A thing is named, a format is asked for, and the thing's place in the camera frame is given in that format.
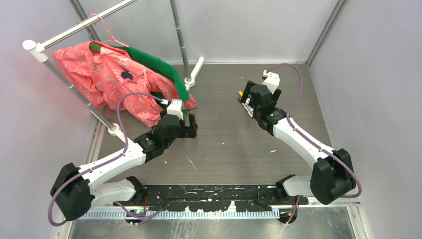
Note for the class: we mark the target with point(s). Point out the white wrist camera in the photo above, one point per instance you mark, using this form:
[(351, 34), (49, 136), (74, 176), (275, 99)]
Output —
[(271, 80), (174, 107)]

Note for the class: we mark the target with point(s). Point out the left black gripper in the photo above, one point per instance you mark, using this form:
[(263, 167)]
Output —
[(188, 131)]

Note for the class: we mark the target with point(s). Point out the blue-end marker pen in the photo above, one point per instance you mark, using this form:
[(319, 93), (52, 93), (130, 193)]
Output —
[(248, 109)]

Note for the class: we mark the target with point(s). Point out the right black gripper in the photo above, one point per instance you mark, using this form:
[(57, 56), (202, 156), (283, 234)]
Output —
[(247, 91)]

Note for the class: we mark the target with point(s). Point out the aluminium slotted rail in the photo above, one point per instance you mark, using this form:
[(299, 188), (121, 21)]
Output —
[(230, 214)]

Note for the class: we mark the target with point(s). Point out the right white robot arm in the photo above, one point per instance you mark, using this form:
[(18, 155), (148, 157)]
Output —
[(332, 174)]

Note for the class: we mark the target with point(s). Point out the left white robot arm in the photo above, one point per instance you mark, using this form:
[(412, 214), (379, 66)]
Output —
[(78, 189)]

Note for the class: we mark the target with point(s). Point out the pink patterned shirt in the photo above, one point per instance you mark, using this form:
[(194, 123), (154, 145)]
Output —
[(115, 82)]

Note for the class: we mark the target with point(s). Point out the white metal clothes rack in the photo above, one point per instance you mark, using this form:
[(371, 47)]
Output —
[(121, 77)]

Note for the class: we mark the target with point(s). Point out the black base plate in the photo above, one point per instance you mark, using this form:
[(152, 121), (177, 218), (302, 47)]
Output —
[(213, 198)]

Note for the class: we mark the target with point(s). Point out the green cloth garment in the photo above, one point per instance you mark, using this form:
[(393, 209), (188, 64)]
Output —
[(158, 69)]

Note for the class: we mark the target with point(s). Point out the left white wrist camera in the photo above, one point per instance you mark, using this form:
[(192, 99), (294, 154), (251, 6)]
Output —
[(174, 107)]

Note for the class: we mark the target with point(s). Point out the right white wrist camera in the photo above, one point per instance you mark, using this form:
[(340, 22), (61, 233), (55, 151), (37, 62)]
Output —
[(271, 80)]

